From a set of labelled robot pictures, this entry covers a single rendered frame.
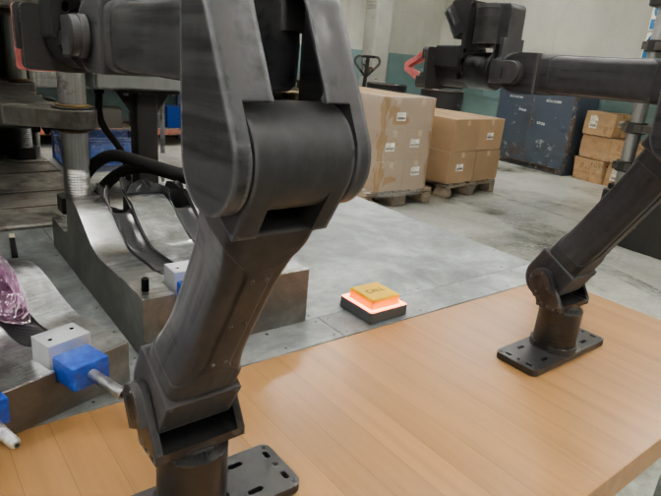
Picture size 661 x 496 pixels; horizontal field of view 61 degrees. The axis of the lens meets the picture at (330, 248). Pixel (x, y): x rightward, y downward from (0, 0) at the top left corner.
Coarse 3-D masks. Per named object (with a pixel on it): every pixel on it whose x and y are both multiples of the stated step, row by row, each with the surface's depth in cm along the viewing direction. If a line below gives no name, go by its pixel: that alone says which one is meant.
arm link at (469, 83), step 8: (488, 48) 90; (496, 48) 86; (472, 56) 90; (480, 56) 89; (488, 56) 87; (496, 56) 87; (464, 64) 90; (472, 64) 89; (480, 64) 88; (488, 64) 87; (464, 72) 90; (472, 72) 89; (480, 72) 88; (488, 72) 87; (464, 80) 91; (472, 80) 90; (480, 80) 88; (472, 88) 92; (480, 88) 90; (488, 88) 89; (496, 88) 90
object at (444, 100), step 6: (426, 90) 743; (432, 90) 735; (438, 90) 773; (444, 90) 783; (450, 90) 780; (432, 96) 738; (438, 96) 734; (444, 96) 733; (450, 96) 733; (456, 96) 737; (462, 96) 751; (438, 102) 737; (444, 102) 735; (450, 102) 736; (456, 102) 741; (444, 108) 738; (450, 108) 739; (456, 108) 745
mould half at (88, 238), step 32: (64, 224) 106; (96, 224) 92; (160, 224) 97; (64, 256) 105; (96, 256) 86; (128, 256) 87; (96, 288) 89; (128, 288) 76; (160, 288) 75; (288, 288) 86; (128, 320) 78; (160, 320) 74; (288, 320) 88
